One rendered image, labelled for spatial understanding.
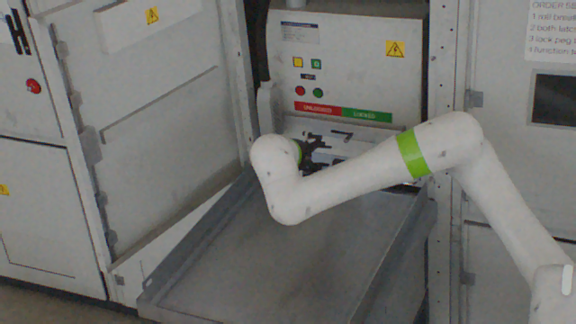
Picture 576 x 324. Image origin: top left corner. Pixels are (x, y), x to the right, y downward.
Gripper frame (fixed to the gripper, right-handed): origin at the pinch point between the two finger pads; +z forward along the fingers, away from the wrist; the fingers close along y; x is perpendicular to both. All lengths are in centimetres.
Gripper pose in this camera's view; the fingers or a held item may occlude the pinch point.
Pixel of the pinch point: (321, 155)
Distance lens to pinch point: 223.6
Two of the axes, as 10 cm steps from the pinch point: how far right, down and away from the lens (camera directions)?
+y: -1.3, 9.9, 0.6
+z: 4.1, 0.0, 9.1
